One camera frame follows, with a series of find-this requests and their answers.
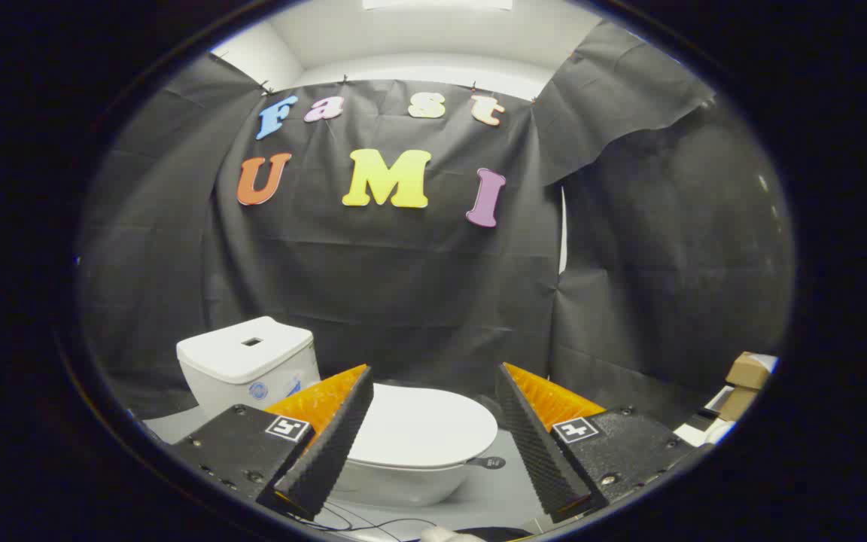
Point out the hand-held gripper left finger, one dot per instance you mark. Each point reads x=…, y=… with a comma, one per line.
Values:
x=332, y=452

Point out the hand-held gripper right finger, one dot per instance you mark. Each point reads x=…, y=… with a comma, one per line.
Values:
x=539, y=452

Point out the white toilet lid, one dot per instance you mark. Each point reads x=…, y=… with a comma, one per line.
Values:
x=426, y=425

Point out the white toilet bowl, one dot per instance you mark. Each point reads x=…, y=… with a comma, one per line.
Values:
x=403, y=485

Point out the white toilet tank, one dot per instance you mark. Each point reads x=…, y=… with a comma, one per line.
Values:
x=238, y=361

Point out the small black tab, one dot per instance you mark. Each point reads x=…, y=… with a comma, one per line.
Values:
x=491, y=462

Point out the black backdrop cloth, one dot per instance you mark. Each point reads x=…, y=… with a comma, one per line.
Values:
x=403, y=286

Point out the brown cardboard box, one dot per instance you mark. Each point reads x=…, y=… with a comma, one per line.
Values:
x=748, y=370

